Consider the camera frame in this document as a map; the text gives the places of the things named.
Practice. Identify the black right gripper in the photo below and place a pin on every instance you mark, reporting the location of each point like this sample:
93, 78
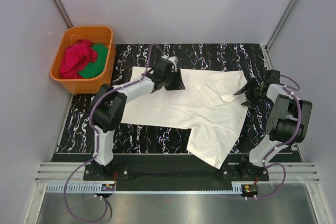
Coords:
252, 85

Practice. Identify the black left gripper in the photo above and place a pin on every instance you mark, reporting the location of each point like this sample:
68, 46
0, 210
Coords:
172, 74

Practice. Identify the white Coca-Cola t-shirt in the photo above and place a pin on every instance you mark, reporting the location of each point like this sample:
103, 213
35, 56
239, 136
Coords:
208, 107

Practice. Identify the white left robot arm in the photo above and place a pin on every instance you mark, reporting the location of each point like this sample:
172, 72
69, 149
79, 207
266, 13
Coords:
108, 106

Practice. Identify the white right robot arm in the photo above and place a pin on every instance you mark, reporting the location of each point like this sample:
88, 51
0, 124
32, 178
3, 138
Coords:
287, 123

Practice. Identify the green t-shirt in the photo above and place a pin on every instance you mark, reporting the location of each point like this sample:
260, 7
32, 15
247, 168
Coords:
94, 69

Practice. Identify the orange plastic basket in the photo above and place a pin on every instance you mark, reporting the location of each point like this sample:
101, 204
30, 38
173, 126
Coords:
98, 35

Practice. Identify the red t-shirt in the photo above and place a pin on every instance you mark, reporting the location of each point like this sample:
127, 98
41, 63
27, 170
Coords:
76, 58

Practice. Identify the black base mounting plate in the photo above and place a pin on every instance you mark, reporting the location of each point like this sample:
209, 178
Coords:
125, 167

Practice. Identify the right electronics board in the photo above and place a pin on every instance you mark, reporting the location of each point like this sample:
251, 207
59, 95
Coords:
250, 190

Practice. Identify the electronics board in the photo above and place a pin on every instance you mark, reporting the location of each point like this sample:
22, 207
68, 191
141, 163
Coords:
108, 187
250, 190

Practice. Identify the black marbled table mat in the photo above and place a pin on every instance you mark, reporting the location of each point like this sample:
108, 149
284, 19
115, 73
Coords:
77, 136

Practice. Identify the left electronics board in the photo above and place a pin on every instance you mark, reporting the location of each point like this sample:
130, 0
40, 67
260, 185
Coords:
108, 187

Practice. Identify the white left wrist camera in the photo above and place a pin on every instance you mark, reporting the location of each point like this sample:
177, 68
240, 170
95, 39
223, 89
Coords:
173, 60

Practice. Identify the aluminium frame rail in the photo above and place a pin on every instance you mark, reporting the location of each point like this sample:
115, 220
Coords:
60, 172

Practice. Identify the white slotted cable duct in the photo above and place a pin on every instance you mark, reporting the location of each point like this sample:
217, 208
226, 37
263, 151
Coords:
122, 188

